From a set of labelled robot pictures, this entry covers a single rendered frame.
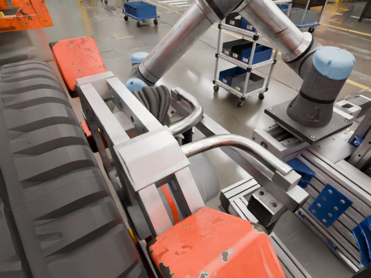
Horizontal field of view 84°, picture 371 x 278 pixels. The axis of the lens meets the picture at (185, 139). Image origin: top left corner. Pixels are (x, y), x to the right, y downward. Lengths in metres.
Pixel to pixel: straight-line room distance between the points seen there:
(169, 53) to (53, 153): 0.51
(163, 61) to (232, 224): 0.54
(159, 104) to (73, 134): 0.30
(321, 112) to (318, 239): 0.71
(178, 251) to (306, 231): 1.17
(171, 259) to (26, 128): 0.15
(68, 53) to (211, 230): 0.37
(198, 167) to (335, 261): 0.97
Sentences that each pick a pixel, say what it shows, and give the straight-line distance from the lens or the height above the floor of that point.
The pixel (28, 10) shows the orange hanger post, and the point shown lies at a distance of 3.88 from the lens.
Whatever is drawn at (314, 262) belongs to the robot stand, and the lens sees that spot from 1.26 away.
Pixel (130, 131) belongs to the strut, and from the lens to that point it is 0.30.
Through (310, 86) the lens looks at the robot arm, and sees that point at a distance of 0.81.
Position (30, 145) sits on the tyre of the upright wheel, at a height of 1.16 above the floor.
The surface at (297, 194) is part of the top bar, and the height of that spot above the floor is 0.98.
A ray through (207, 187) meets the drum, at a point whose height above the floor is 0.88.
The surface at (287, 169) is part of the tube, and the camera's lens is 0.38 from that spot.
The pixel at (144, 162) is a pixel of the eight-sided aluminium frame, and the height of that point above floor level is 1.11.
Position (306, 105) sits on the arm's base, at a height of 0.88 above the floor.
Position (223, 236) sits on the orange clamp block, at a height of 1.12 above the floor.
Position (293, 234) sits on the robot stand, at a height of 0.21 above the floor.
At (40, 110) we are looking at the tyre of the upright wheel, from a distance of 0.21.
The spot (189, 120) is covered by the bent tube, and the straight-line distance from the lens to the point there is 0.44.
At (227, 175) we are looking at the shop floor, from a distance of 1.65.
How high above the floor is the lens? 1.27
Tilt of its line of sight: 42 degrees down
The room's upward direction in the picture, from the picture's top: straight up
